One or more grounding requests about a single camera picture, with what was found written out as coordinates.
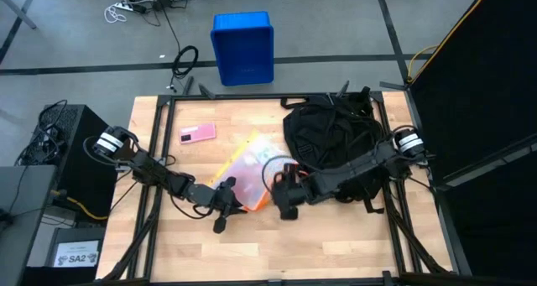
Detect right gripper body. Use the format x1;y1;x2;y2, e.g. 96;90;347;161
273;163;314;221

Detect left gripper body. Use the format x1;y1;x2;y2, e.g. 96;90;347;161
211;176;237;235

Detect mesh zip pouch orange trim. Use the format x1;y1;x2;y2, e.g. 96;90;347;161
208;128;278;213

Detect black backpack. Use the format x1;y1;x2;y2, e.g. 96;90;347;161
279;86;398;215

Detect pink smartphone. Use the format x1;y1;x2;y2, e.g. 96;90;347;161
179;122;217;146

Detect black computer tower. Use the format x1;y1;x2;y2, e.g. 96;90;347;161
31;104;126;220

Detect black case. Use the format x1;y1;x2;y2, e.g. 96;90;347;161
44;226;106;286

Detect blue plastic bin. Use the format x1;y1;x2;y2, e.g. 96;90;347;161
210;11;276;87

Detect white SA2 label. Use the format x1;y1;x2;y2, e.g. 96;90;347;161
53;240;101;268

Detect grey desk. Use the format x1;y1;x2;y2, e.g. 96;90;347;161
0;164;58;286

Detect white power strip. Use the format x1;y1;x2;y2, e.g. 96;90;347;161
115;1;146;13

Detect black backdrop panel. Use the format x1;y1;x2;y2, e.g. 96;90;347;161
404;0;537;286

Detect black metal beam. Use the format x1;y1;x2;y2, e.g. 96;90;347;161
438;133;537;186

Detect grey metal leg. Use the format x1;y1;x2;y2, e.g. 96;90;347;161
0;0;38;30

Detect black metal table frame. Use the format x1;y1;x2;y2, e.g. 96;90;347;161
98;75;475;286

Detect thick yellow cable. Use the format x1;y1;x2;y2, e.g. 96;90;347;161
50;189;109;221

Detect coiled black cable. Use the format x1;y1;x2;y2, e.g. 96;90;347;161
169;45;200;92

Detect thin yellow cable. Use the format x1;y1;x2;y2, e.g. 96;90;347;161
407;44;440;84

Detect black cable bundle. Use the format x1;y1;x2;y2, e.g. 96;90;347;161
14;99;70;168

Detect white cable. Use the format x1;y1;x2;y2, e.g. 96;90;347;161
103;3;128;24

